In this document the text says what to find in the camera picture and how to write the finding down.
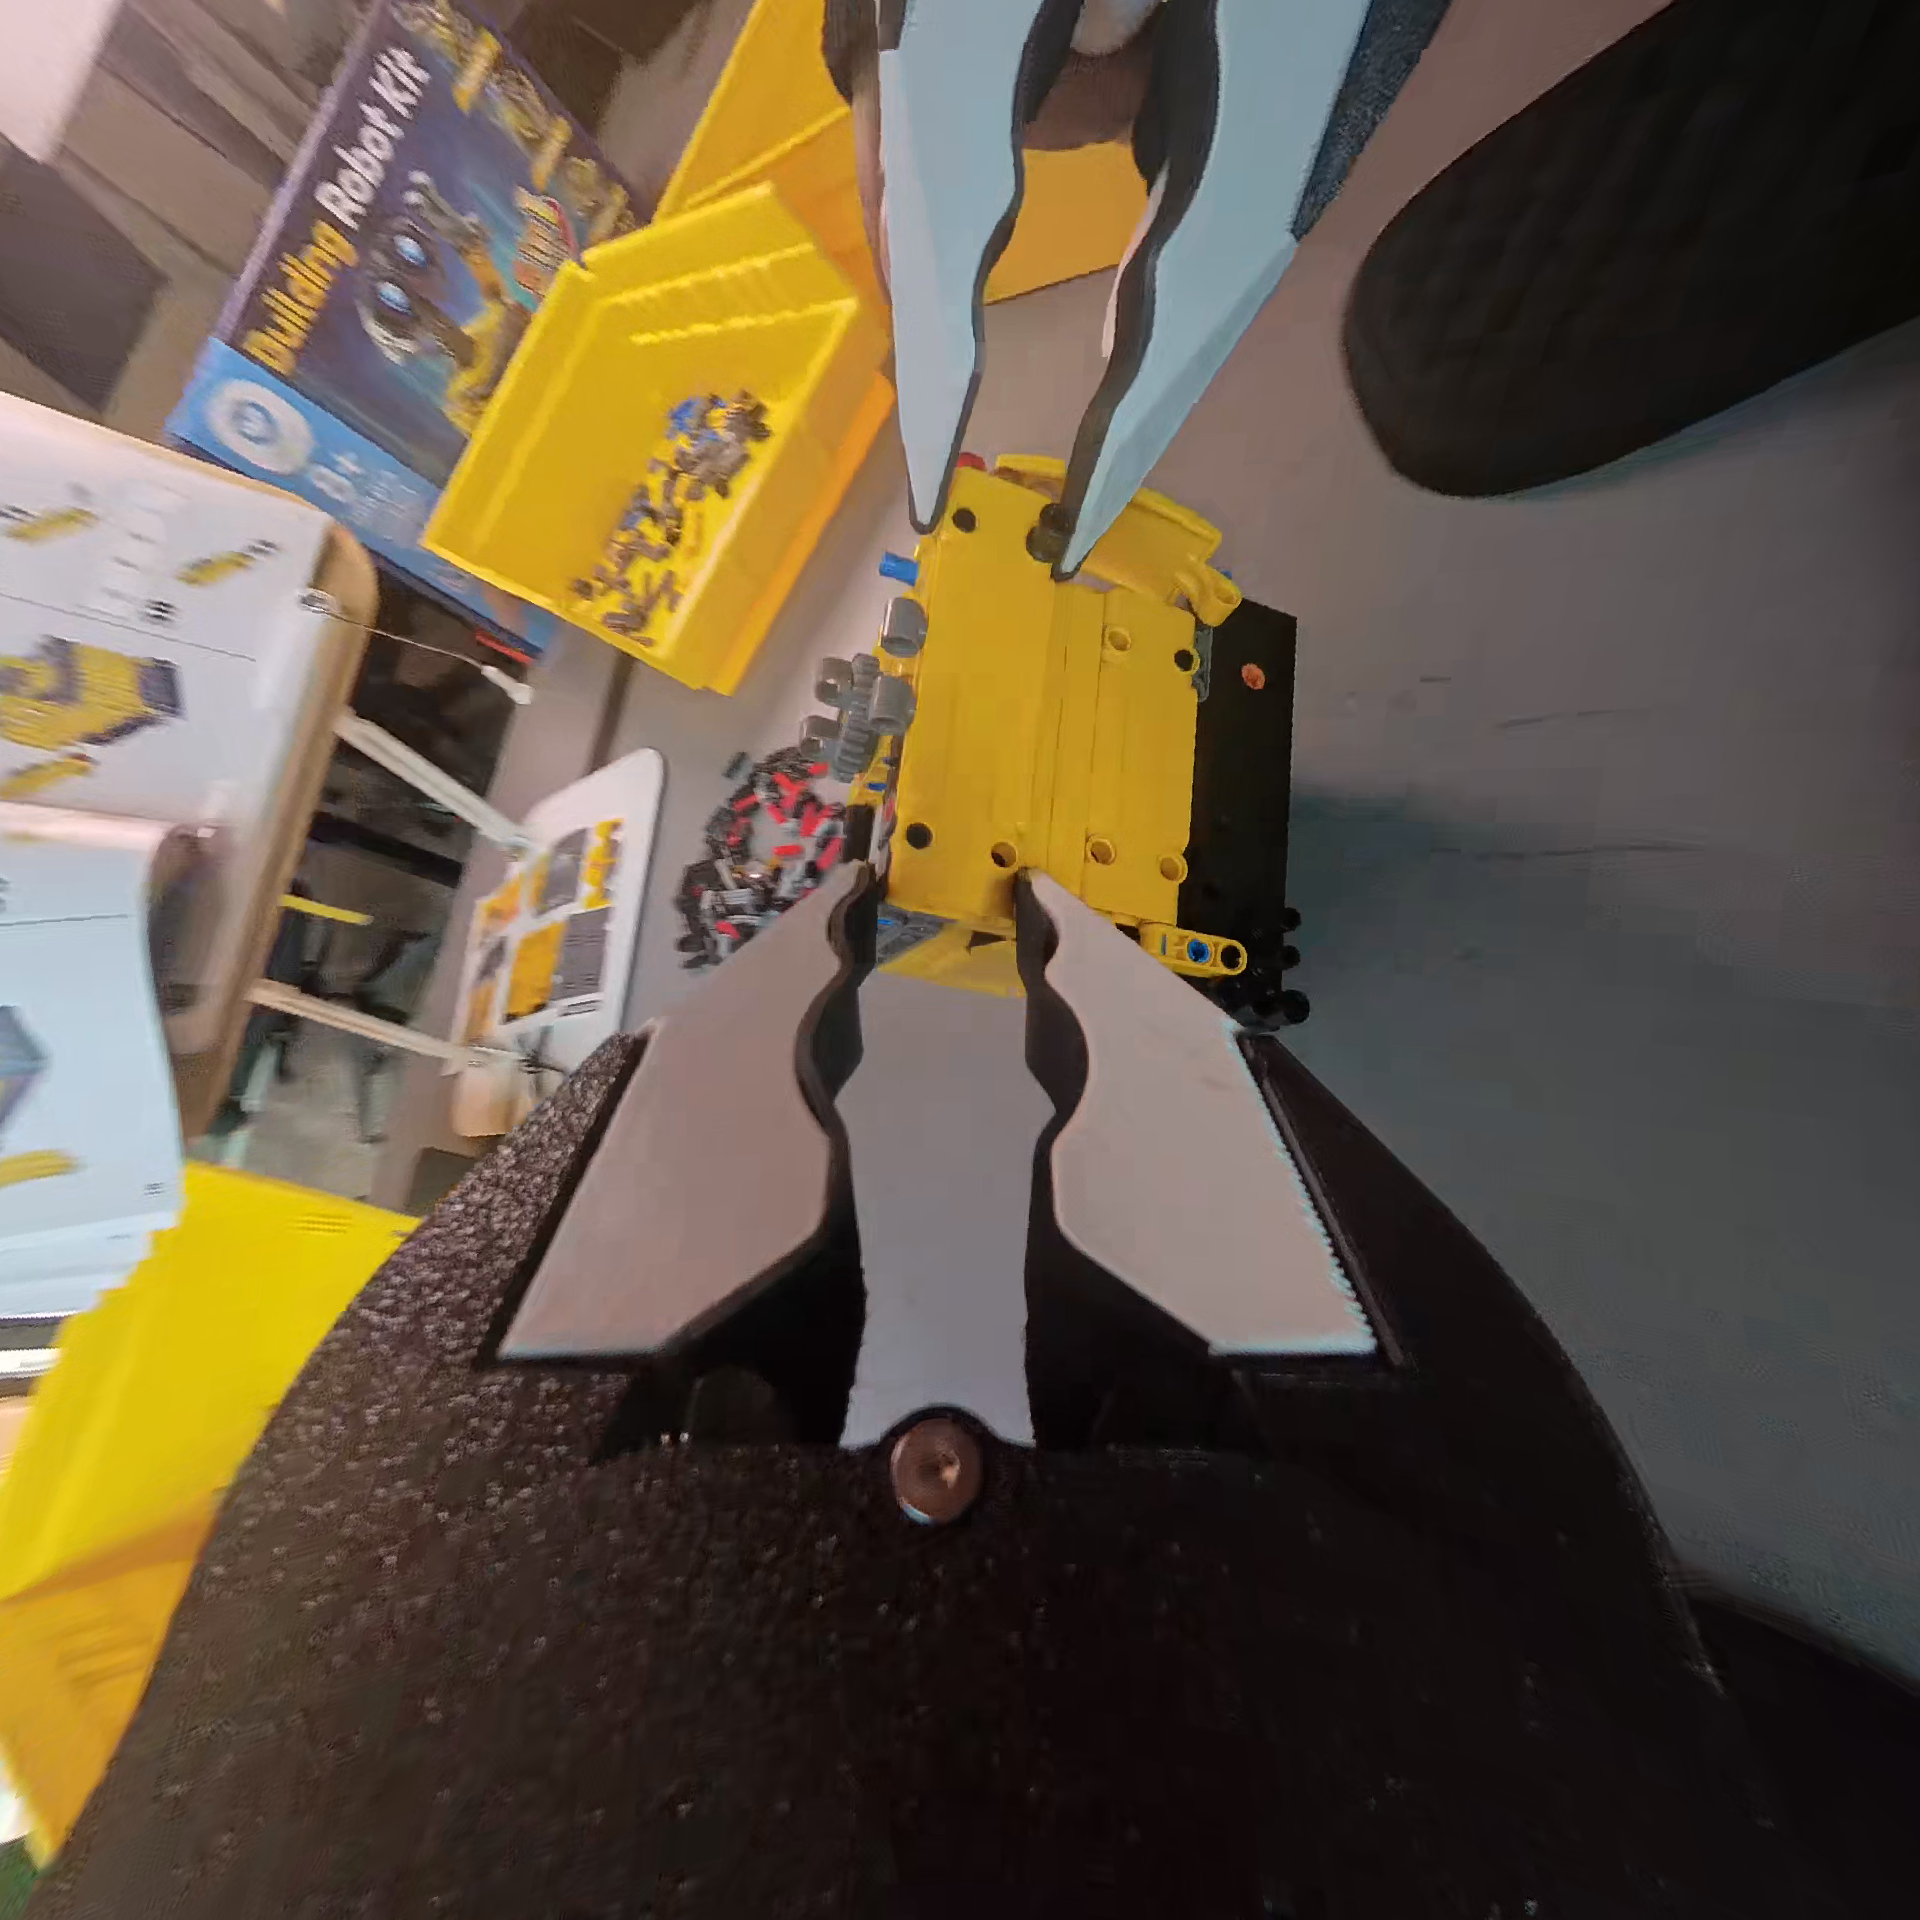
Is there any person's right hand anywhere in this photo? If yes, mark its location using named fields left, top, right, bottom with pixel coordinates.
left=1024, top=45, right=1167, bottom=156

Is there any blue lego set box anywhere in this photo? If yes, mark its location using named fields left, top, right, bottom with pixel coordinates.
left=162, top=0, right=646, bottom=663

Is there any yellow parts bin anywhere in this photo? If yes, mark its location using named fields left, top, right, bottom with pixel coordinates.
left=655, top=0, right=1157, bottom=302
left=420, top=180, right=903, bottom=695
left=0, top=1161, right=422, bottom=1870

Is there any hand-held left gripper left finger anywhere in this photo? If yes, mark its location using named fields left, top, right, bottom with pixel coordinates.
left=496, top=863, right=877, bottom=1363

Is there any lego sticker sheet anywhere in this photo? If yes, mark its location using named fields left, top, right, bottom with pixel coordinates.
left=471, top=815, right=624, bottom=1037

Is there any pile of red black lego pins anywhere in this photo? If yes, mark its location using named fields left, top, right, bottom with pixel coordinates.
left=671, top=748, right=856, bottom=969

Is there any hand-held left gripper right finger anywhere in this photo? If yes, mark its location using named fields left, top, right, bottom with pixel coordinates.
left=1018, top=871, right=1383, bottom=1360

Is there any yellow lego model black base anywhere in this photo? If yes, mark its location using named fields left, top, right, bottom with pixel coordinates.
left=815, top=449, right=1314, bottom=1037

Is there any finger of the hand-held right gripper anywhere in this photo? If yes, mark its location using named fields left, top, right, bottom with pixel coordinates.
left=872, top=0, right=1040, bottom=537
left=1050, top=0, right=1374, bottom=585

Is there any lego instruction booklet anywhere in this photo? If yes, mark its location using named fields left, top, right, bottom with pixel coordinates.
left=0, top=392, right=339, bottom=1277

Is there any heap of dark grey lego parts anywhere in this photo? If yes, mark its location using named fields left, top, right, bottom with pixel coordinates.
left=570, top=387, right=774, bottom=646

